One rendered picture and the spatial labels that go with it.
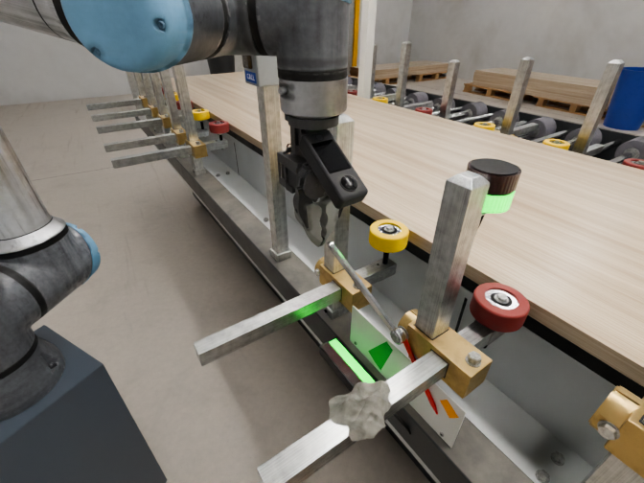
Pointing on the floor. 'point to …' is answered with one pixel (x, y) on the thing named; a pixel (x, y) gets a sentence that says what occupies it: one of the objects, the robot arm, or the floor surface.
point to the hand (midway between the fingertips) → (322, 241)
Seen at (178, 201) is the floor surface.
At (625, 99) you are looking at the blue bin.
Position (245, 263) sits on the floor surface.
